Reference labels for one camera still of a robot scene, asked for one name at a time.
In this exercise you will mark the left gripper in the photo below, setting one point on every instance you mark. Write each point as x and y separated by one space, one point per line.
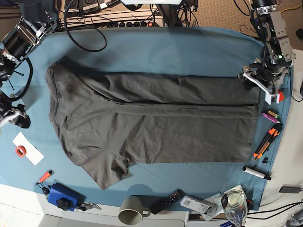
264 74

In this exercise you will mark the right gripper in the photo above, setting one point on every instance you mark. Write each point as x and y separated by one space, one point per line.
13 114

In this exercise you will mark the dark grey T-shirt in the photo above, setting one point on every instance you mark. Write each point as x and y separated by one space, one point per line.
107 121

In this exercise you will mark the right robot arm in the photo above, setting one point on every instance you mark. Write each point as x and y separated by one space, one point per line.
38 19

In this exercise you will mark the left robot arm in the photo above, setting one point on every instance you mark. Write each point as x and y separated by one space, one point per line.
277 54

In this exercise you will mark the red cube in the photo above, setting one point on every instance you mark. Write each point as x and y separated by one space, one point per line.
281 96

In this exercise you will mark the red tape roll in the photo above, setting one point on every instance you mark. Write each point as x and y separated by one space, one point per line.
21 151

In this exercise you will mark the black yellow battery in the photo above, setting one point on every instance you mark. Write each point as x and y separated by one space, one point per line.
273 113

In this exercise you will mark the white paper sheet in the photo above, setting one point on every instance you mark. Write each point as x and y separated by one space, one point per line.
33 154

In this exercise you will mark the blue table cloth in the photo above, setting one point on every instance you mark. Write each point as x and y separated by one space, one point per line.
200 51

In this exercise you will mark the orange black utility knife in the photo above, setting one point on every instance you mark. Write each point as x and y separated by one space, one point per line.
267 140

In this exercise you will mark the orange pen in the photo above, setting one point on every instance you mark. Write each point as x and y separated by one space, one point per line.
44 177

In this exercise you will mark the white black marker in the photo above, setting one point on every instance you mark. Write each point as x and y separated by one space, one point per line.
257 173

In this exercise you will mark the blue box with knob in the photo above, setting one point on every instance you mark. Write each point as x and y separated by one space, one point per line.
64 198

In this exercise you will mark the keys with carabiner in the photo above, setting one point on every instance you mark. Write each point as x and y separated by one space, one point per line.
87 206

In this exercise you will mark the clear wine glass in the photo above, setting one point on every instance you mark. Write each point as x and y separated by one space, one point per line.
235 207

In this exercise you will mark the black power strip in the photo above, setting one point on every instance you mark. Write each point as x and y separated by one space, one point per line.
128 24

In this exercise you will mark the white packaged device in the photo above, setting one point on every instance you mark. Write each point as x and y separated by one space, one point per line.
200 206

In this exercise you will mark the black remote control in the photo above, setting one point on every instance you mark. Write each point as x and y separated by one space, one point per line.
163 203

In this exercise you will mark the grey ceramic mug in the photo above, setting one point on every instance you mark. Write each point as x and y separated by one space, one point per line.
132 212

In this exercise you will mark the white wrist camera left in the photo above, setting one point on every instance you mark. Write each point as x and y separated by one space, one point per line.
272 98

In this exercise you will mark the black cable ties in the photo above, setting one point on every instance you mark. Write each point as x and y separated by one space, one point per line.
16 79

